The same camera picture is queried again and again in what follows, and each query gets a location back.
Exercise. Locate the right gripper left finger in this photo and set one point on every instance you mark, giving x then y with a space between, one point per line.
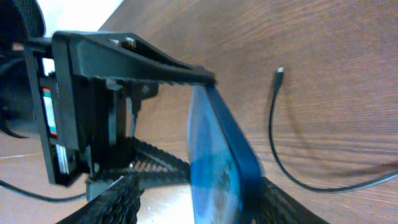
118 204

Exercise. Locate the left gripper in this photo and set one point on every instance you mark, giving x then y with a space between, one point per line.
80 82

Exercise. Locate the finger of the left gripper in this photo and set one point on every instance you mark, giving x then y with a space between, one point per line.
153 166

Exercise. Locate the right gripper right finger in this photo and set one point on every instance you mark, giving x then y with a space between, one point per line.
278 207

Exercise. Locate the blue Galaxy smartphone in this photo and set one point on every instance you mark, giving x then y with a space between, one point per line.
225 174

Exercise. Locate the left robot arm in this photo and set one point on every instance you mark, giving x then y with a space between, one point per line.
20 22

